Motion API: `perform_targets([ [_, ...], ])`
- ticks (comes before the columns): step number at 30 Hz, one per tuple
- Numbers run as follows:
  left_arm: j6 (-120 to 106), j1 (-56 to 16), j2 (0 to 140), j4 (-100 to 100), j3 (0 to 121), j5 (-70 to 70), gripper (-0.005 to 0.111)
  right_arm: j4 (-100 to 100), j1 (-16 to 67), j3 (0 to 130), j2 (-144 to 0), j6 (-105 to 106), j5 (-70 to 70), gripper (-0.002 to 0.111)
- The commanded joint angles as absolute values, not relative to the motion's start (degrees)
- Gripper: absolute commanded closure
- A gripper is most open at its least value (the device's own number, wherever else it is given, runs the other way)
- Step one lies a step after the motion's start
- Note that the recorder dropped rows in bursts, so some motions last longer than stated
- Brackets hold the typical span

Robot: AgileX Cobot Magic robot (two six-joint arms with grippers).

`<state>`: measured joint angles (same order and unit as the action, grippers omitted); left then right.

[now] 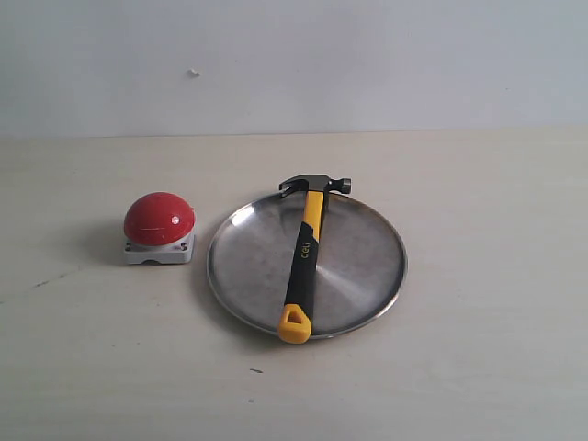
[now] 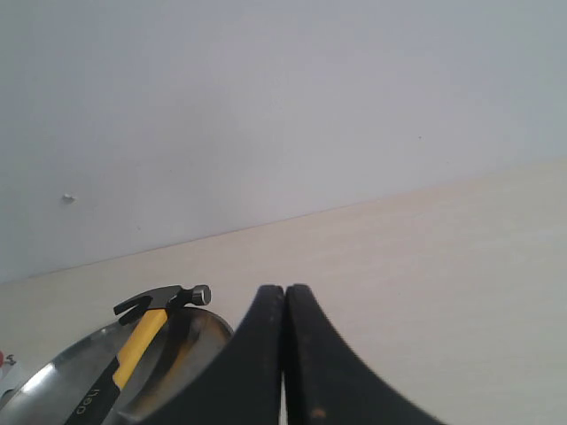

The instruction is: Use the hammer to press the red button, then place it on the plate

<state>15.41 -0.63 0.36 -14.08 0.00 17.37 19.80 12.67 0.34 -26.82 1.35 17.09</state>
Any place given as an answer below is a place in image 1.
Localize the yellow black claw hammer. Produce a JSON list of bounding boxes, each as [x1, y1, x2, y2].
[[277, 175, 352, 345]]

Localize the round stainless steel plate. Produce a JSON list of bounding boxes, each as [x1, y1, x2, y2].
[[207, 193, 408, 340]]

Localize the red dome push button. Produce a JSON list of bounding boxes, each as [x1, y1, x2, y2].
[[123, 192, 197, 265]]

